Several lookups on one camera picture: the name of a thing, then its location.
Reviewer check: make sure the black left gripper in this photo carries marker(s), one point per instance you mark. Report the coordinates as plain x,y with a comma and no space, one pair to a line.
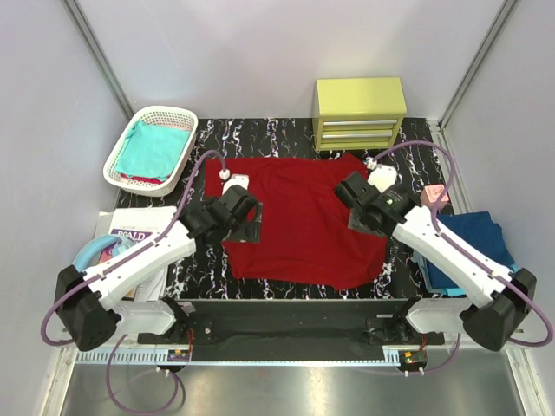
244,221

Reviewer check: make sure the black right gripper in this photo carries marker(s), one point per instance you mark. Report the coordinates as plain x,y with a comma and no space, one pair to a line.
352,224

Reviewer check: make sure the red t shirt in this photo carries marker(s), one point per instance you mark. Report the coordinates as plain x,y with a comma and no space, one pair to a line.
304,236

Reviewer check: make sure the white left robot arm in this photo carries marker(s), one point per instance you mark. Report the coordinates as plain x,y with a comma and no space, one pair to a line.
91,304

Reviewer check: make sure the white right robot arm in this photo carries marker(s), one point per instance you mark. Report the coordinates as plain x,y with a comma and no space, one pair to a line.
495,300

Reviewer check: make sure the pink cube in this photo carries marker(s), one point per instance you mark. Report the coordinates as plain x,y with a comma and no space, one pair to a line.
431,194

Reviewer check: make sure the light blue shirt under pile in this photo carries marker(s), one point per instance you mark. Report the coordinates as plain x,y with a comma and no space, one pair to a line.
439,283

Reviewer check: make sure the yellow green drawer cabinet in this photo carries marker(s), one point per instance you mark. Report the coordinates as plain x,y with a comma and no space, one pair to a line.
357,113

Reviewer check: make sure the teal folded t shirt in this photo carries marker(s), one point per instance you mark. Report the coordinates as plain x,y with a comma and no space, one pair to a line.
151,151

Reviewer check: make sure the white plastic laundry basket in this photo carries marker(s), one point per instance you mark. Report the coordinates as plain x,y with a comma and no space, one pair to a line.
161,116

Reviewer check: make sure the blue t shirt pile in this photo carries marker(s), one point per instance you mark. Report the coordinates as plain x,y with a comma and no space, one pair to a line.
478,229

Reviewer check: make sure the pink folded shirt in basket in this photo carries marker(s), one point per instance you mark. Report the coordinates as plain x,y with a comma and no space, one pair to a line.
143,180

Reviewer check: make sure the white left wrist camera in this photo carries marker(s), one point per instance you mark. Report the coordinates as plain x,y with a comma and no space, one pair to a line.
241,180

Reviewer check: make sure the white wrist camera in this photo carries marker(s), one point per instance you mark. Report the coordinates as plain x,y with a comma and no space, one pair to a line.
382,177
241,180

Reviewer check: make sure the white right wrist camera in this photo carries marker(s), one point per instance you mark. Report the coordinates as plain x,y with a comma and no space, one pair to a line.
382,177

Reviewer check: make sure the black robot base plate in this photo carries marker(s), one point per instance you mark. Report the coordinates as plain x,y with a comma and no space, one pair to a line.
293,330

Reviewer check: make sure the aluminium frame post left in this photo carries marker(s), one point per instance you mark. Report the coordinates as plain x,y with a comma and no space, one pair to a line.
93,45

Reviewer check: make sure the aluminium frame post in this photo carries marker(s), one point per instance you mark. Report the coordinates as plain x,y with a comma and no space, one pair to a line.
500,21
93,45

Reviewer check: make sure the aluminium frame post right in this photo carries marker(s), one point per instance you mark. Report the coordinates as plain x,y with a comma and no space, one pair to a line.
500,21

